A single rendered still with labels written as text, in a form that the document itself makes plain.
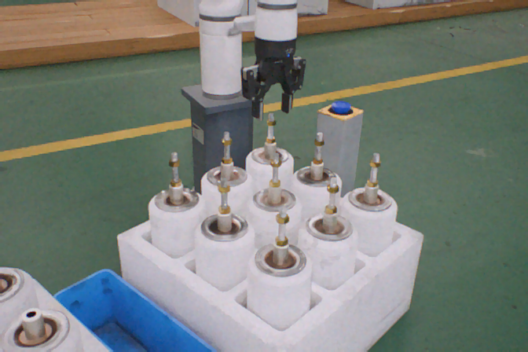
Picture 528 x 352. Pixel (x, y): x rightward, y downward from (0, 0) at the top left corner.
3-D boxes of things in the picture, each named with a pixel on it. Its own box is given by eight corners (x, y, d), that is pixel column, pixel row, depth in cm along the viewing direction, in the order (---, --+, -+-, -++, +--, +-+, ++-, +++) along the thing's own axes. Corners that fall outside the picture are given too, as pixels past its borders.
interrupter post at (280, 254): (270, 258, 79) (271, 239, 77) (286, 255, 79) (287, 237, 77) (274, 268, 77) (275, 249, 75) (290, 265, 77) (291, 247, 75)
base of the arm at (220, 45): (195, 89, 126) (192, 14, 117) (230, 83, 130) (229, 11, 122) (211, 102, 119) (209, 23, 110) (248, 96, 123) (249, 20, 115)
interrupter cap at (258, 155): (276, 146, 112) (277, 144, 111) (295, 161, 106) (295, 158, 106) (244, 153, 108) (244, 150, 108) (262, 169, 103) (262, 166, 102)
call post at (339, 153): (307, 233, 128) (317, 111, 113) (325, 221, 132) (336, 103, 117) (331, 246, 123) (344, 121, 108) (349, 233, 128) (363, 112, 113)
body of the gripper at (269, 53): (269, 39, 90) (268, 93, 95) (307, 33, 95) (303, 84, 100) (243, 29, 95) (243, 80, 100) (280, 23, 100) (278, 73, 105)
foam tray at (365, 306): (126, 313, 103) (115, 235, 94) (265, 229, 128) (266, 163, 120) (278, 441, 80) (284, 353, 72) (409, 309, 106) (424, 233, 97)
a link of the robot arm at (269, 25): (269, 23, 103) (270, -11, 100) (308, 36, 96) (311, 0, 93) (230, 29, 98) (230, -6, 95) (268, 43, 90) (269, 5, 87)
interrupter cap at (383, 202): (342, 207, 91) (343, 203, 91) (353, 187, 98) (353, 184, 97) (386, 217, 89) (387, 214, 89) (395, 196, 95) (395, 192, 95)
